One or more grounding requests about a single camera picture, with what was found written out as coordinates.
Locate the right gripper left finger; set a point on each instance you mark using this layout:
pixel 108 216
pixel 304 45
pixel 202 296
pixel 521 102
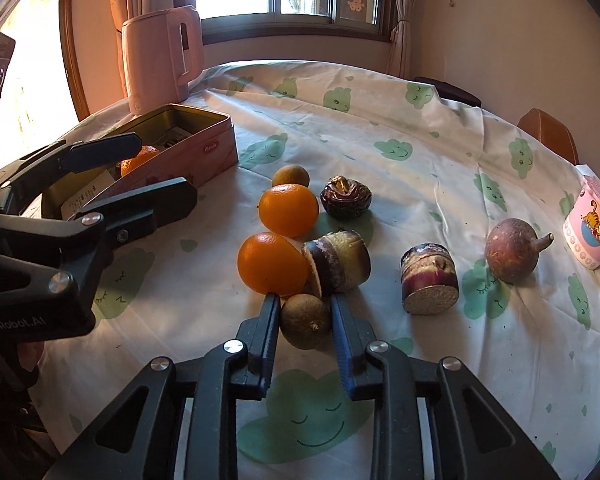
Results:
pixel 182 415

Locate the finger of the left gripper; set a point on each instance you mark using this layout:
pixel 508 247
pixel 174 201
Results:
pixel 133 215
pixel 36 172

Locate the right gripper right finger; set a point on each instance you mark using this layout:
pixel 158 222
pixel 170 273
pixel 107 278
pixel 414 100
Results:
pixel 472 435

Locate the pink metal tin box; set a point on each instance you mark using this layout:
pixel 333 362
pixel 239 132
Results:
pixel 192 143

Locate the large orange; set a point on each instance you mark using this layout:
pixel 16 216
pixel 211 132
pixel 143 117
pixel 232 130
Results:
pixel 267 262

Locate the small orange mandarin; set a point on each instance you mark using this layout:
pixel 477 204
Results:
pixel 288 209

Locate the small brown longan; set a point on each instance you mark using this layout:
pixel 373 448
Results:
pixel 291 174

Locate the round brown passion fruit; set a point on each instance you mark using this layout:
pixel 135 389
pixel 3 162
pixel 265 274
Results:
pixel 513 248

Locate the tan longan fruit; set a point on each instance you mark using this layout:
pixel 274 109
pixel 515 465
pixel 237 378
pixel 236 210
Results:
pixel 306 321

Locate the dark wrinkled fruit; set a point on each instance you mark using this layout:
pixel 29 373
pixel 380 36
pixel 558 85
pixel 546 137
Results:
pixel 345 199

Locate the pink electric kettle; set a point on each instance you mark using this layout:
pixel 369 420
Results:
pixel 162 54

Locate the white green patterned tablecloth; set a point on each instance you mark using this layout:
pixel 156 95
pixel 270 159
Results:
pixel 439 172

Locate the pink cartoon cup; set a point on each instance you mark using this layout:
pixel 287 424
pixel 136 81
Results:
pixel 582 226

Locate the brown leather chair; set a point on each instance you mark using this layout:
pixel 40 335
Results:
pixel 550 132

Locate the pink curtain right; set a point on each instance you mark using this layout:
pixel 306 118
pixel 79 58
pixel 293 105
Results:
pixel 401 40

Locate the black round stool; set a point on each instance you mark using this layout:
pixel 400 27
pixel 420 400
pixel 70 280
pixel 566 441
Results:
pixel 450 92

